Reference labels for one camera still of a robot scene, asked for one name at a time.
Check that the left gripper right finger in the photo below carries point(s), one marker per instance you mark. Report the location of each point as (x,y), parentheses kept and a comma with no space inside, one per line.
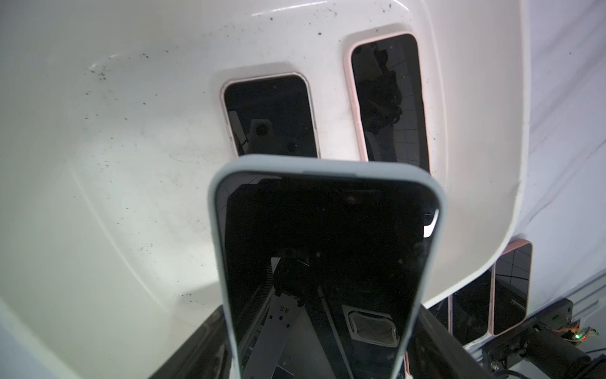
(433,353)

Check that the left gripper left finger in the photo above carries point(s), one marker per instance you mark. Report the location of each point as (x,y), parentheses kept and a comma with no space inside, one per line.
(205,355)

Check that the black phone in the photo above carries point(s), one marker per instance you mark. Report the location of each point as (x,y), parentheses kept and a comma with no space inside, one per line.
(510,287)
(470,309)

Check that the white plastic storage box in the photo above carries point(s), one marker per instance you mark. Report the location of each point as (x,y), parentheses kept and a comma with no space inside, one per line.
(113,125)

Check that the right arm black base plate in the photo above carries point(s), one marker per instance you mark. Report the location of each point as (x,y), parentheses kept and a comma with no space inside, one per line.
(508,349)

